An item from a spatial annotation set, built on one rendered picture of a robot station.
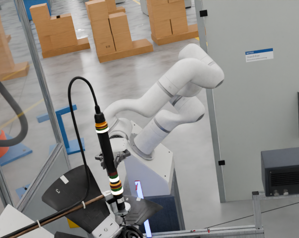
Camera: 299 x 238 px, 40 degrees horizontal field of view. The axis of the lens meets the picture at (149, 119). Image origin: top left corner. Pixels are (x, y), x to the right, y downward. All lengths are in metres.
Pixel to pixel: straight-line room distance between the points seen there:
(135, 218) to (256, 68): 1.86
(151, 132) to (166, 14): 7.57
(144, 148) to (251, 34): 1.36
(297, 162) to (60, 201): 0.99
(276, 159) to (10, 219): 1.11
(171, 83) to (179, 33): 8.18
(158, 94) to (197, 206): 2.24
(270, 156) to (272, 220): 1.69
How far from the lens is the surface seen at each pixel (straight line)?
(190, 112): 2.07
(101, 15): 8.98
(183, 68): 1.61
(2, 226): 1.64
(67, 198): 1.58
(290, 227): 3.47
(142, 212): 1.76
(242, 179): 3.64
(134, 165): 2.19
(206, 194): 3.87
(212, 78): 1.72
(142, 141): 2.20
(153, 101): 1.63
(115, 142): 1.58
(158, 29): 9.64
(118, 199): 1.56
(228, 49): 3.17
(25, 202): 2.44
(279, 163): 1.86
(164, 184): 2.23
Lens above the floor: 2.19
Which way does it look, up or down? 23 degrees down
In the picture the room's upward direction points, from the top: 11 degrees counter-clockwise
